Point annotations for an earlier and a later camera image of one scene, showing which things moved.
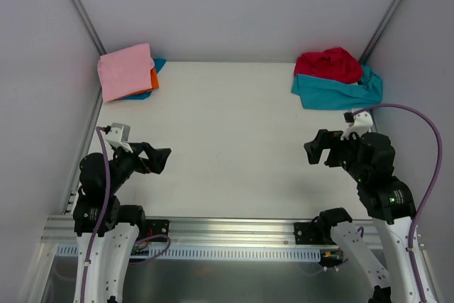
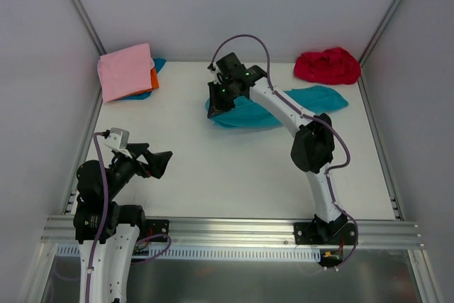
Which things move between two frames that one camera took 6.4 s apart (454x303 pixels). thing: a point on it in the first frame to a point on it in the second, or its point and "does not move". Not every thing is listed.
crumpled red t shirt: (335, 64) does not move
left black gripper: (142, 158) does not move
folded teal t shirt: (158, 64) does not move
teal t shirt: (321, 93) to (247, 113)
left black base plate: (155, 227) does not move
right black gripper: (331, 152) to (220, 95)
